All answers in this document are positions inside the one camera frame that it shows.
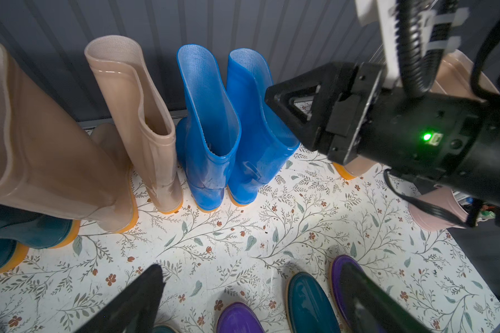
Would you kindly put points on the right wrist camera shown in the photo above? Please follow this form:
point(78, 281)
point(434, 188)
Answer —
point(415, 35)

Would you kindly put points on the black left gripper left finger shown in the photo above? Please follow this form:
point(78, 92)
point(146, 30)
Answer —
point(134, 309)

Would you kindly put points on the purple boot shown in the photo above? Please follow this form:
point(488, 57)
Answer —
point(238, 317)
point(359, 300)

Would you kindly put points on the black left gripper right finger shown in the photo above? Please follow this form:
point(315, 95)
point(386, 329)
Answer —
point(403, 322)

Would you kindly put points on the blue rain boot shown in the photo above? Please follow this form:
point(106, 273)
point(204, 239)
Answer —
point(208, 138)
point(266, 143)

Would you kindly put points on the beige rain boot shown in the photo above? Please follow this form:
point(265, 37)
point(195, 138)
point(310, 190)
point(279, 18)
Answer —
point(50, 165)
point(140, 115)
point(424, 137)

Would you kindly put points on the dark green front boot right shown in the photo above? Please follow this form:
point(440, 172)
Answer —
point(308, 308)

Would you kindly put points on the dark green boot far left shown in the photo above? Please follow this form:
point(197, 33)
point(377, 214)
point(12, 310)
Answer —
point(12, 253)

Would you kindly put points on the blue rain boot back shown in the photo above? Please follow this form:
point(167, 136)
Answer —
point(266, 143)

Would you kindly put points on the blue rain boot front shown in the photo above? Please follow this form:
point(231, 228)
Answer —
point(208, 138)

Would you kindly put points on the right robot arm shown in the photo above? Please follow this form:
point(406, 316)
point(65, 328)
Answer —
point(478, 173)

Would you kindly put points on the dark green boot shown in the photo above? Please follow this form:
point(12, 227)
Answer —
point(164, 329)
point(12, 253)
point(36, 230)
point(308, 308)

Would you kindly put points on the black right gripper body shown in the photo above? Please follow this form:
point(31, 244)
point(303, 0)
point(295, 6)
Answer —
point(326, 107)

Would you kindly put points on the dark green boot back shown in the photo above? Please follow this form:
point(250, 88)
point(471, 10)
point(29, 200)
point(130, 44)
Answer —
point(36, 230)

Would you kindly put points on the pink pen cup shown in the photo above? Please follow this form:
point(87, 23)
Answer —
point(441, 209)

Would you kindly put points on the dark green front boot left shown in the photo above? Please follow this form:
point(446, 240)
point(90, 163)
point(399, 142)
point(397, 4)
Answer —
point(164, 329)

